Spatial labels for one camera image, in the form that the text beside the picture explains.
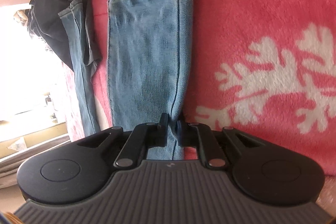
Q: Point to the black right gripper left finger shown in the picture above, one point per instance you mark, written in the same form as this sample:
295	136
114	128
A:
143	137

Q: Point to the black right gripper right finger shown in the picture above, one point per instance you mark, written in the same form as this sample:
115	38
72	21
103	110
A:
201	137

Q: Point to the light blue denim jeans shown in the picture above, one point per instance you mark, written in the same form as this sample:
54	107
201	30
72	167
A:
148	64

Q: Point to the pink floral fleece blanket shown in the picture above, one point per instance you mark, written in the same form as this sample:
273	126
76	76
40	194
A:
266	67

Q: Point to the dark grey shirt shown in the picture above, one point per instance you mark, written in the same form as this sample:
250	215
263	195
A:
44	22

